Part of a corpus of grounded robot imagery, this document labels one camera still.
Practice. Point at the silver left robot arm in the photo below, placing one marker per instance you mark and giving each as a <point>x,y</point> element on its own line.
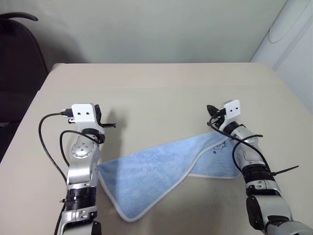
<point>80,169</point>

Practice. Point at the light blue towel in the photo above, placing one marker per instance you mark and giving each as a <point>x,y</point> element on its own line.
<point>146,166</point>

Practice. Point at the black office chair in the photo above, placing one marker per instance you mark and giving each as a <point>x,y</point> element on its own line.
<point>19,61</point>

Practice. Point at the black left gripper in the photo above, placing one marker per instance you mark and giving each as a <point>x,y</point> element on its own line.
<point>98,113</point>

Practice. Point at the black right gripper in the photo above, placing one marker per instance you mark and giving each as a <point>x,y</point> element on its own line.
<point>215,121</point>

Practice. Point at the white curved panel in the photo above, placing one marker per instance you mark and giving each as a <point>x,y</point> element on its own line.
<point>288,36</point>

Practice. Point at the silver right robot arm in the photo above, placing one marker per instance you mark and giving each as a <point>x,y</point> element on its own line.
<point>249,156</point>

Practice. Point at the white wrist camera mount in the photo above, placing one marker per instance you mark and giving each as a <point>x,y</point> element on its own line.
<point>232,109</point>
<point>83,113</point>

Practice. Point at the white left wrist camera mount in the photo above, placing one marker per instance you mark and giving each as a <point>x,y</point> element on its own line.
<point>83,113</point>

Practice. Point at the black zip tie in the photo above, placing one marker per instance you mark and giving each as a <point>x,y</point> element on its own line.
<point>286,170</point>

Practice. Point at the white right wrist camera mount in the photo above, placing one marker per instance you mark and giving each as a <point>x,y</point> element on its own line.
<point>232,109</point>

